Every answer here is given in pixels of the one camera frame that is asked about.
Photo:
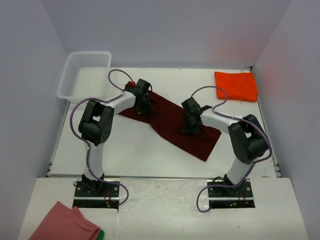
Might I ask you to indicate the pink folded t-shirt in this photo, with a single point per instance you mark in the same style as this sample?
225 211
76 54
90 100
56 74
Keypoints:
63 223

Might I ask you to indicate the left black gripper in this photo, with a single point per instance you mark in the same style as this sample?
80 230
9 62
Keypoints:
145 110

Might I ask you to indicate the white plastic basket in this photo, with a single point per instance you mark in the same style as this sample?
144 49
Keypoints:
85 75

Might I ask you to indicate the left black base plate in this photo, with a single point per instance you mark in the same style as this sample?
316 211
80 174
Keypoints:
104 196

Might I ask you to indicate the green cloth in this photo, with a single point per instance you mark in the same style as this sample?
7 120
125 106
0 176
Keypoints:
101 235

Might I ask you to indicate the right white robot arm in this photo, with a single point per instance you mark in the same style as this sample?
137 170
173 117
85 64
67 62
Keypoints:
248 140

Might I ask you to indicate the dark red t-shirt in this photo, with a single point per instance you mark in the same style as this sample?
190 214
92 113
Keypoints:
167 119

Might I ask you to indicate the folded orange t-shirt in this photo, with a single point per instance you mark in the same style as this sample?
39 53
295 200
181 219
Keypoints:
237 86

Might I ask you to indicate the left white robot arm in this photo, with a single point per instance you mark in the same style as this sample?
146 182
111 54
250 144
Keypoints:
95 128

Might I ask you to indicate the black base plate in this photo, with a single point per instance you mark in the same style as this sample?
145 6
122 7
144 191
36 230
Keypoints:
232 198
104 196

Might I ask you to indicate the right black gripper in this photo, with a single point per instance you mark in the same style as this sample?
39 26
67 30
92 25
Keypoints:
187 130

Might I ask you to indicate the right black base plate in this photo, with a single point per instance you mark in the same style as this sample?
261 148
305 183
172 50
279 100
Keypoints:
232 198

